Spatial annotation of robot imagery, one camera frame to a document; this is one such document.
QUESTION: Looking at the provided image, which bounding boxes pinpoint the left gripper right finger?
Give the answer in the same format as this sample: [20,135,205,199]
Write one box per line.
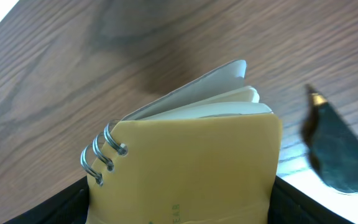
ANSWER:
[268,176,352,224]

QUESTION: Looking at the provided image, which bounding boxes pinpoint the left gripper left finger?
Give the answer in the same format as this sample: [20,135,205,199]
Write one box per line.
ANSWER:
[6,177,90,224]

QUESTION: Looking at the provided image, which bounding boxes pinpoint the black teardrop-shaped object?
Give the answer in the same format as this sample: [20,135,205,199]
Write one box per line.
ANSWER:
[301,85,358,194]

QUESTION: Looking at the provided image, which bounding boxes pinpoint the yellow sticky note pad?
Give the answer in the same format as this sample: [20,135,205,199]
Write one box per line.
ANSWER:
[81,60,282,223]

